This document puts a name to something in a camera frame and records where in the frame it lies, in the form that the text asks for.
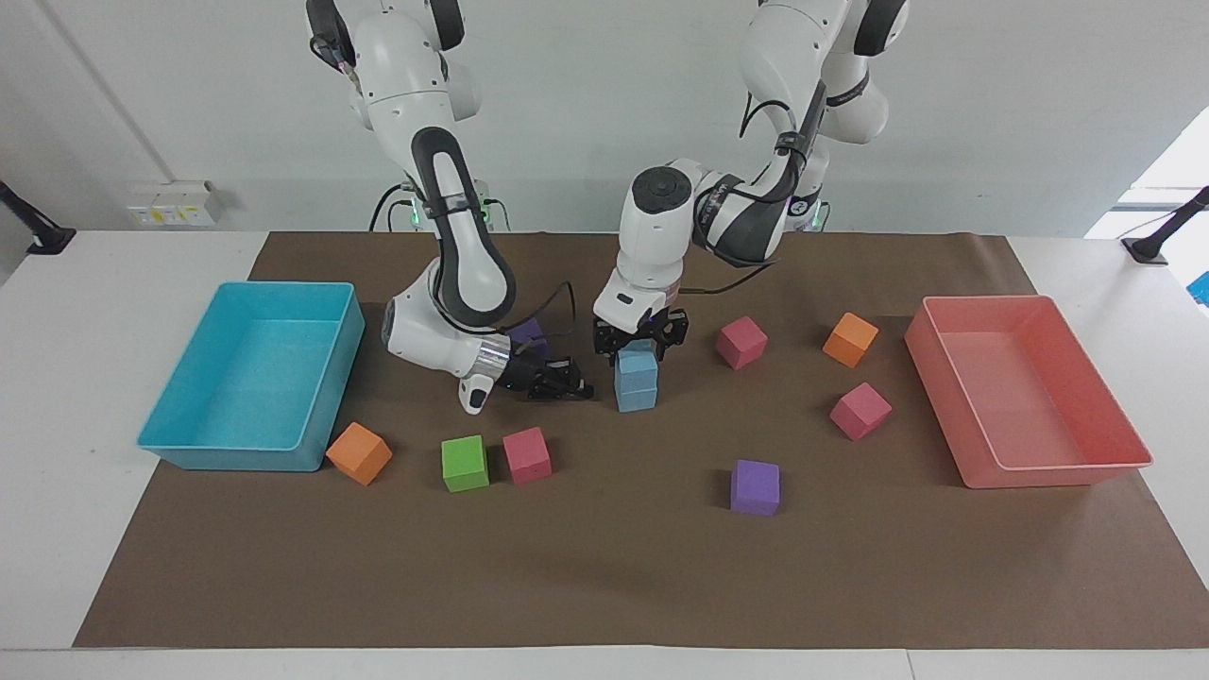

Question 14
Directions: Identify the pink block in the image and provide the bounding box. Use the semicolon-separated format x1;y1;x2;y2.
715;316;768;370
502;427;553;485
830;382;893;441

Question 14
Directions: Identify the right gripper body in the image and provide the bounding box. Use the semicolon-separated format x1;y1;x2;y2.
504;343;553;394

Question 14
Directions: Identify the pink plastic bin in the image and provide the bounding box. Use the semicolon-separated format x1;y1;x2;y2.
905;295;1154;489

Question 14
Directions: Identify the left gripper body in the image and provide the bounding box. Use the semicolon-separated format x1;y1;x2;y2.
623;303;675;344

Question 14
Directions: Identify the black stand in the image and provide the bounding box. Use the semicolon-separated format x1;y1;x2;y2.
0;179;77;255
1122;186;1209;265

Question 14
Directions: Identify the green block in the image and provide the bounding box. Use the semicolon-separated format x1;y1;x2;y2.
441;435;490;493

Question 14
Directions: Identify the black cable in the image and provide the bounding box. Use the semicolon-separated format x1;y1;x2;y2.
675;255;780;297
368;183;417;233
505;280;577;365
740;80;827;157

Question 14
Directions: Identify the white wall socket box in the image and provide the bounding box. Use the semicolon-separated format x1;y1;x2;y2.
128;181;224;228

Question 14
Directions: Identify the blue plastic bin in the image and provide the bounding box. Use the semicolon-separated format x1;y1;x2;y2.
138;281;366;472

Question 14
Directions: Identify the orange block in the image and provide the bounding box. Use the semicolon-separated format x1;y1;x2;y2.
326;422;393;486
823;313;879;368

